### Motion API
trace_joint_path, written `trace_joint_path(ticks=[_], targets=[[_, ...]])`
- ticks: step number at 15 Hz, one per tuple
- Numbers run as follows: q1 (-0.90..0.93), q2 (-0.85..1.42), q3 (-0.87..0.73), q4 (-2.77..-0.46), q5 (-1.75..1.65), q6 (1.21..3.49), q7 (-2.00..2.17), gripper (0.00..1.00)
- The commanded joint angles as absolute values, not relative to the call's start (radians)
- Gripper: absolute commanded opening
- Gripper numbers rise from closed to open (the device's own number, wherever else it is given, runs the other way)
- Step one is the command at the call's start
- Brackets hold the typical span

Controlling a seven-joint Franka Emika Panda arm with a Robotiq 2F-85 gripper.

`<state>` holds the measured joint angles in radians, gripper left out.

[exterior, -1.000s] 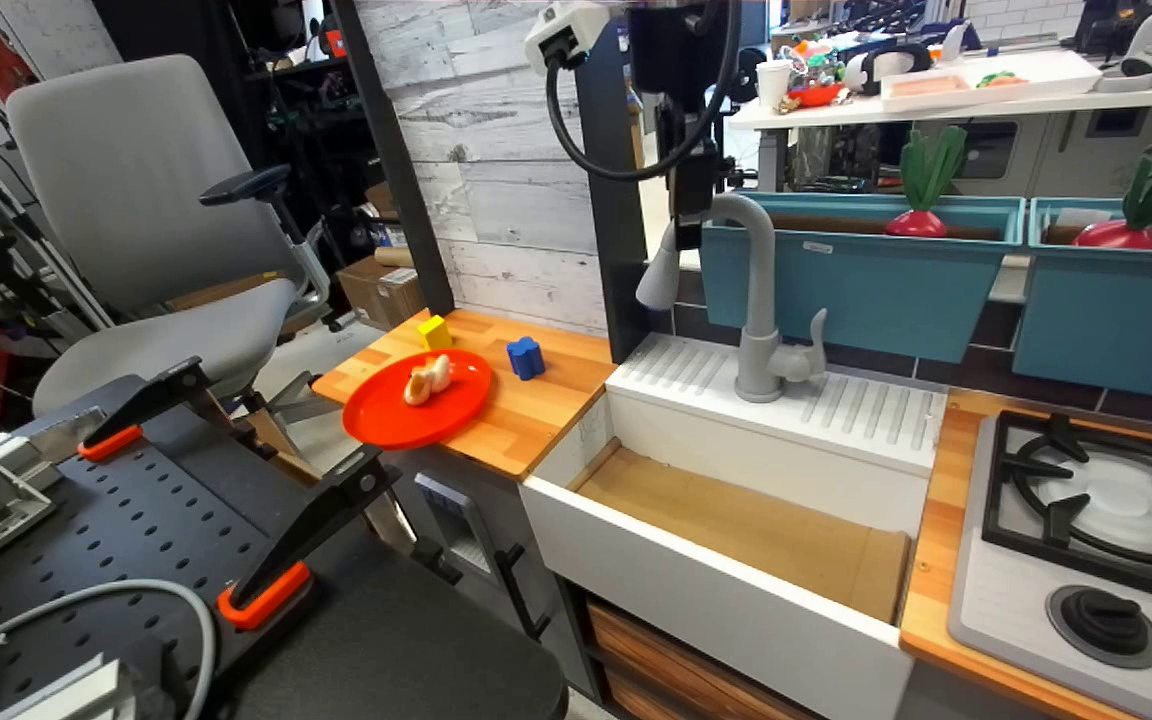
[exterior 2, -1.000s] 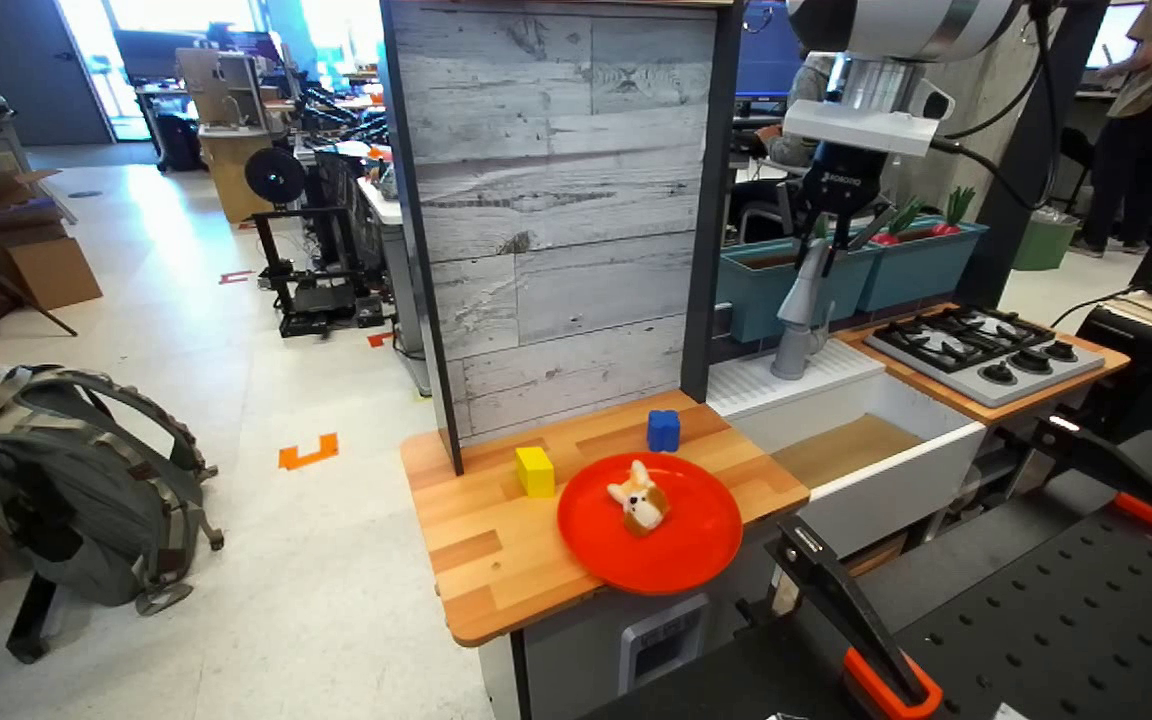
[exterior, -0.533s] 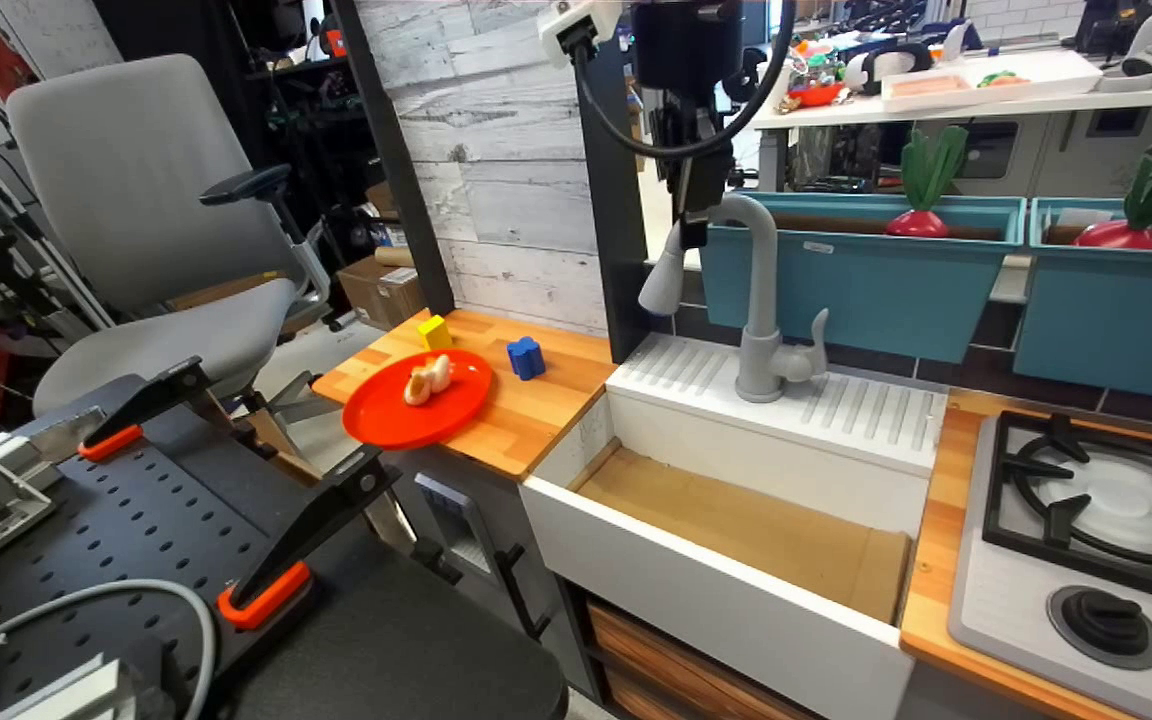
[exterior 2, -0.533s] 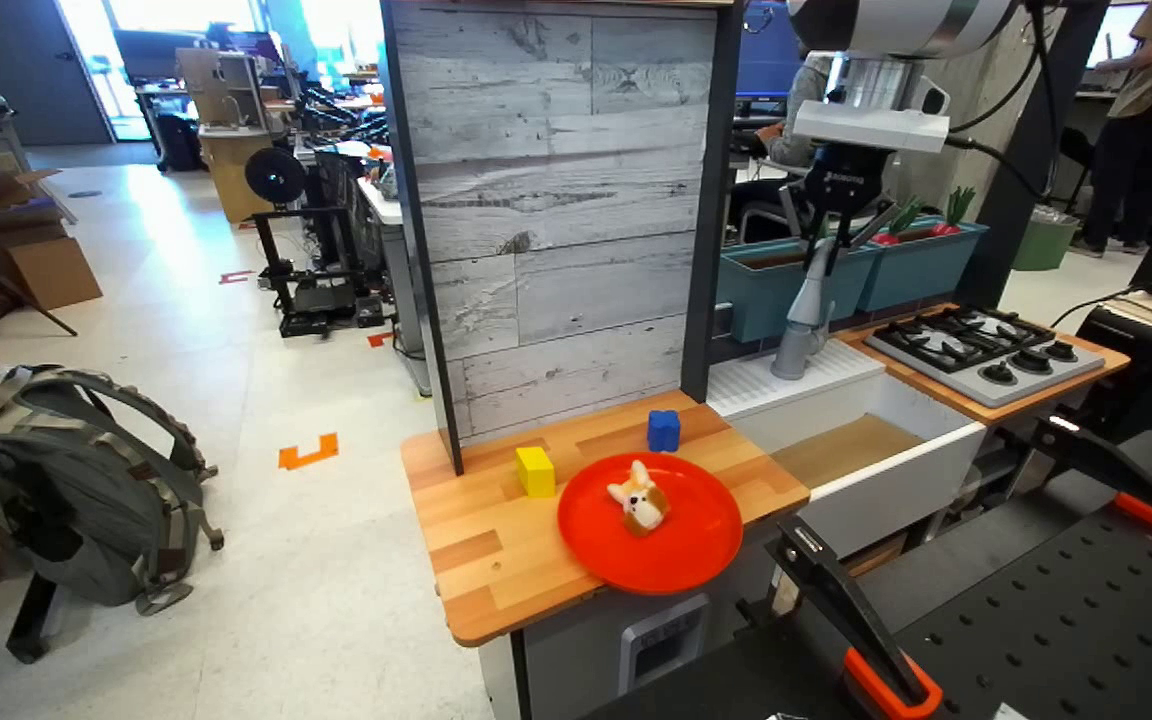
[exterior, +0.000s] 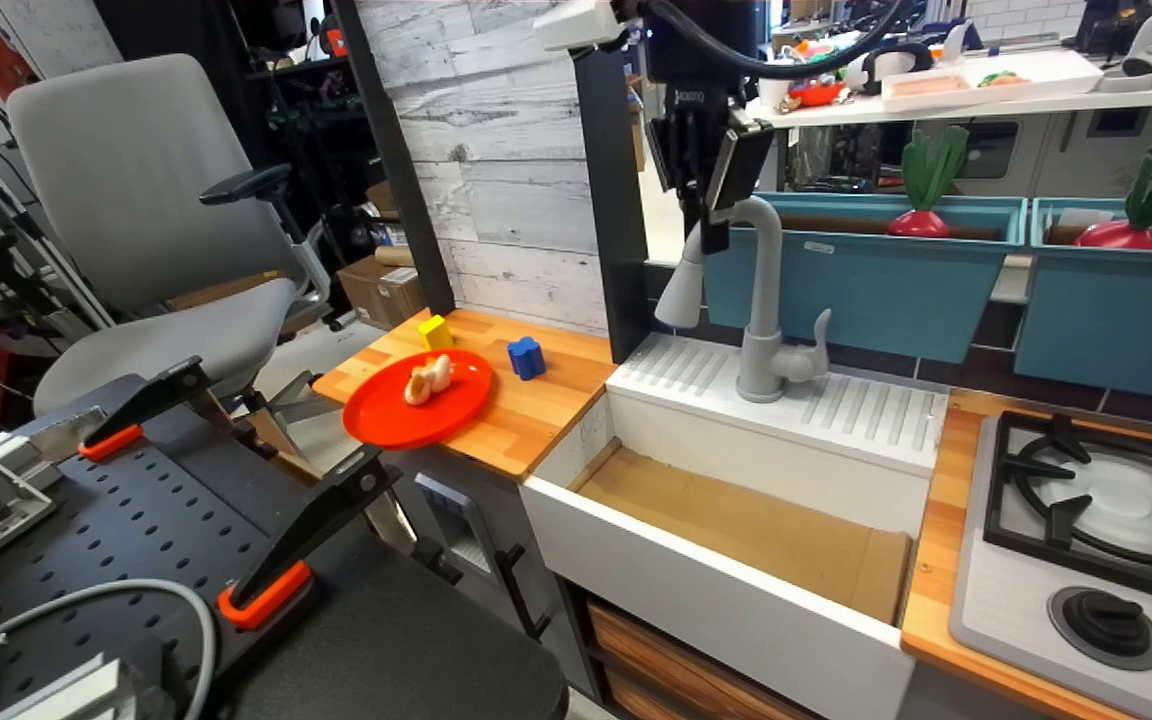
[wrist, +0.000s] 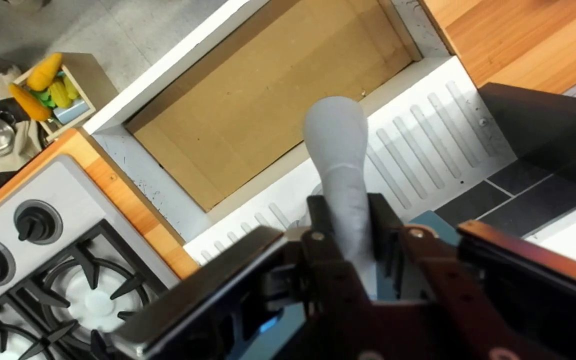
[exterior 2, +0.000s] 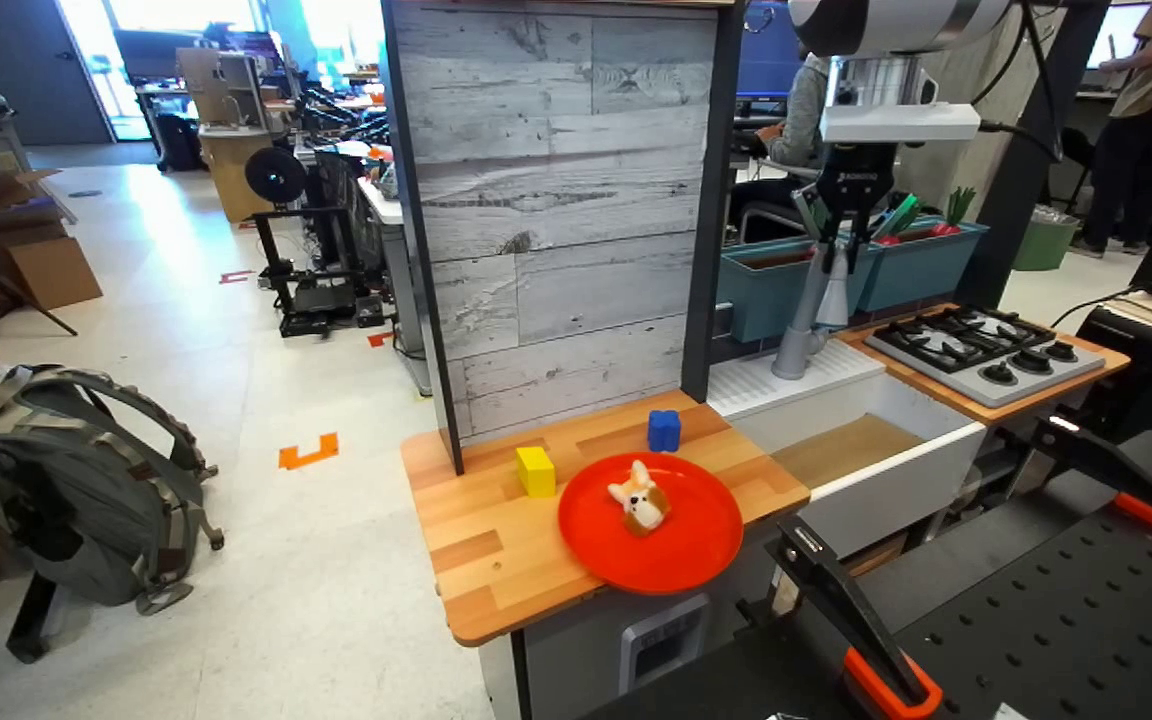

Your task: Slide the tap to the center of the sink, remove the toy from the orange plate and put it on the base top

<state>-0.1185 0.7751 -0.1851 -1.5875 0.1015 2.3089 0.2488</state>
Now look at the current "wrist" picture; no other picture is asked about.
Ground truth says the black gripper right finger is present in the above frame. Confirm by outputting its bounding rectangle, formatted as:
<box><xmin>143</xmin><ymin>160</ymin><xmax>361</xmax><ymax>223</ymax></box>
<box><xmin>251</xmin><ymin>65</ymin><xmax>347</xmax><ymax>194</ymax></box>
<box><xmin>366</xmin><ymin>192</ymin><xmax>556</xmax><ymax>360</ymax></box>

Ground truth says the grey toy tap spout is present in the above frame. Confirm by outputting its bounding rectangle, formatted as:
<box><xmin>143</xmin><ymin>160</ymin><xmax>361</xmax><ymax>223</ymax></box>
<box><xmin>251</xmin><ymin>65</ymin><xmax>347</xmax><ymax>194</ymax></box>
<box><xmin>299</xmin><ymin>94</ymin><xmax>378</xmax><ymax>298</ymax></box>

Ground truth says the yellow toy vegetable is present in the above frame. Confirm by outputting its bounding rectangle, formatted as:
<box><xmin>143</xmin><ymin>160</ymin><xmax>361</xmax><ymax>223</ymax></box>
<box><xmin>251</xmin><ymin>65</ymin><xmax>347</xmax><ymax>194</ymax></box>
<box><xmin>25</xmin><ymin>52</ymin><xmax>64</xmax><ymax>91</ymax></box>

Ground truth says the orange toy carrot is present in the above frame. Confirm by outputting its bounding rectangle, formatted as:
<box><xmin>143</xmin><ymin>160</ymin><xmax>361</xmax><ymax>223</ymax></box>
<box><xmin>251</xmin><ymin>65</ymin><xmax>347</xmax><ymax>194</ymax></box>
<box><xmin>6</xmin><ymin>81</ymin><xmax>54</xmax><ymax>124</ymax></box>

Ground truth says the white toy sink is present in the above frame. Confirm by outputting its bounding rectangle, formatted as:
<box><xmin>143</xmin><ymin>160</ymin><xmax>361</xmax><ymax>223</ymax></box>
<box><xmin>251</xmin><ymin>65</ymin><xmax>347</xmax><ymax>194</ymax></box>
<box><xmin>83</xmin><ymin>0</ymin><xmax>520</xmax><ymax>266</ymax></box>

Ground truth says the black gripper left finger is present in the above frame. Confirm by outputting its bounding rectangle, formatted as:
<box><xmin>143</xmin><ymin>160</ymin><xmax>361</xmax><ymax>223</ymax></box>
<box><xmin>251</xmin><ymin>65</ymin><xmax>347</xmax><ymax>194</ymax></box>
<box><xmin>297</xmin><ymin>194</ymin><xmax>395</xmax><ymax>360</ymax></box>

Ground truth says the wooden toy vegetable crate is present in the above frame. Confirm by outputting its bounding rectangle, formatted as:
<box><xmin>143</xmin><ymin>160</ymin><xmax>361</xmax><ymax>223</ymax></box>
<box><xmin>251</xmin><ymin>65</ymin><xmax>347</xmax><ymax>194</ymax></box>
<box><xmin>7</xmin><ymin>50</ymin><xmax>120</xmax><ymax>144</ymax></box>

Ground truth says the grey toy stove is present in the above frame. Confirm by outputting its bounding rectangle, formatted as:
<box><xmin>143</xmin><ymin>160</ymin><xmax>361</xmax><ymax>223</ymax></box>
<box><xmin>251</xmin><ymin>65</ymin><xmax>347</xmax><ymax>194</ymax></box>
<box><xmin>0</xmin><ymin>153</ymin><xmax>183</xmax><ymax>360</ymax></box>

